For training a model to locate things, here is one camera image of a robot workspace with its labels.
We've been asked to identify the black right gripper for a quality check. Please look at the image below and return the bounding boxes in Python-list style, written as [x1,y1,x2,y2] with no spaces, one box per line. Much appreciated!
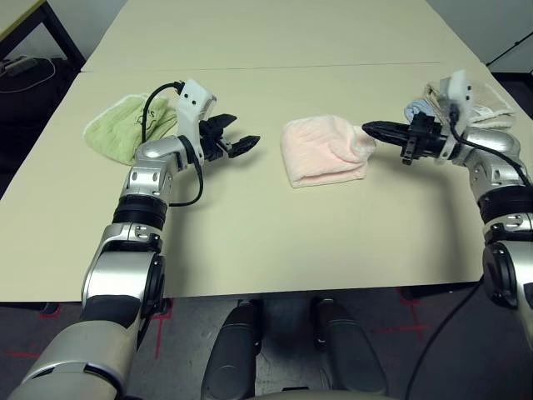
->
[361,112,453,167]

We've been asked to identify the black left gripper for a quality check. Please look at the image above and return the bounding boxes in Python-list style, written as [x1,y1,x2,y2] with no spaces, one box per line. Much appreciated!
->
[197,112,262,163]

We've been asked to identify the pink terry towel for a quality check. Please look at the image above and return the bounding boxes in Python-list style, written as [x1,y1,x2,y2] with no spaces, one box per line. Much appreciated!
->
[280,115,378,189]

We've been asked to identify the light blue folded towel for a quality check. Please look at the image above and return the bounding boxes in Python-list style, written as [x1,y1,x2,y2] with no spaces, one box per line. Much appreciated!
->
[403,99,434,124]

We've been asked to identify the beige folded towel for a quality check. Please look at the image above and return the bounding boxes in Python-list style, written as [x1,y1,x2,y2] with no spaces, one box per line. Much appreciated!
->
[423,81,517,130]

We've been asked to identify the green folded towel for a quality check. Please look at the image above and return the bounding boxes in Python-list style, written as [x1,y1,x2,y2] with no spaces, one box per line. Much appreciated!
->
[82,93,180,164]

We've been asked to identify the beige side table black legs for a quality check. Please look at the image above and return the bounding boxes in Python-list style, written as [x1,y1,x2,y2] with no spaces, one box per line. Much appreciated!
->
[0,0,87,63]

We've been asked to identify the dark grey robot left leg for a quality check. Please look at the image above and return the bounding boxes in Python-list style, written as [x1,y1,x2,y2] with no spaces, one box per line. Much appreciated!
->
[202,299,266,400]

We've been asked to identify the dark grey robot leg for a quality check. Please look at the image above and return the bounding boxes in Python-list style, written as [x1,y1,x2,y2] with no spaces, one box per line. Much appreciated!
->
[202,299,266,400]
[316,297,391,400]

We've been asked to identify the dark grey robot right leg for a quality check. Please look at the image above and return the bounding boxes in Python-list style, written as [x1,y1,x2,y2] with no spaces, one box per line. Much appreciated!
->
[316,297,391,400]

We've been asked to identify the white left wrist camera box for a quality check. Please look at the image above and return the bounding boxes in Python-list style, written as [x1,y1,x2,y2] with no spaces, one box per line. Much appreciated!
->
[175,78,218,166]

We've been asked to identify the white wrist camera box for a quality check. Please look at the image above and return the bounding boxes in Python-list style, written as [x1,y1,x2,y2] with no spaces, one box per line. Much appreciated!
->
[439,69,476,162]
[175,78,218,166]

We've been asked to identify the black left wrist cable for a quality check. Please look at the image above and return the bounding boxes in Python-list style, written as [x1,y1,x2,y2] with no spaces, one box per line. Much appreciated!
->
[140,82,205,208]

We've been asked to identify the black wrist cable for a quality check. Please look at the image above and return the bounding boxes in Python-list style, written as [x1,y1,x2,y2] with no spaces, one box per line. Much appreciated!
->
[406,103,533,400]
[140,82,205,208]

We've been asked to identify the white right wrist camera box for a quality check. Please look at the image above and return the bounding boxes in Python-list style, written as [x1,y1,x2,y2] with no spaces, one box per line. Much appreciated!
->
[439,69,476,162]

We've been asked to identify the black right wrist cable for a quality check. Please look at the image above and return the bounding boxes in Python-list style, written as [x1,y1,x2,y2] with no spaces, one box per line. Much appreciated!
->
[406,103,533,400]

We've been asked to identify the power adapter with white cable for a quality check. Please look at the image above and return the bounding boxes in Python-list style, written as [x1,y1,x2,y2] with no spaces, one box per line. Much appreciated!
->
[0,56,56,93]

